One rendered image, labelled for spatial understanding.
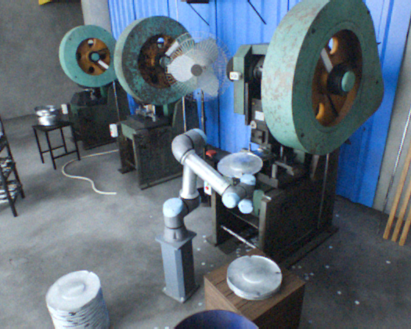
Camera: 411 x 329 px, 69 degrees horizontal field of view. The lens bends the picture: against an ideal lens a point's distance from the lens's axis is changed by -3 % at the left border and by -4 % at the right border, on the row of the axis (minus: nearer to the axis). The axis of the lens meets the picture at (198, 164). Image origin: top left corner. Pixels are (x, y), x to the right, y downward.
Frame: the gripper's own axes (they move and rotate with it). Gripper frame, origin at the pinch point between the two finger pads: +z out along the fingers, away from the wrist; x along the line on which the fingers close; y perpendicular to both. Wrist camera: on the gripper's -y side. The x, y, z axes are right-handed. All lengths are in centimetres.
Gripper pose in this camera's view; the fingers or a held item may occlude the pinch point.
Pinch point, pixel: (242, 175)
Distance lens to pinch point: 191.4
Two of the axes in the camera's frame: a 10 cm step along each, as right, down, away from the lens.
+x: 0.5, 8.9, 4.6
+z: 0.0, -4.6, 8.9
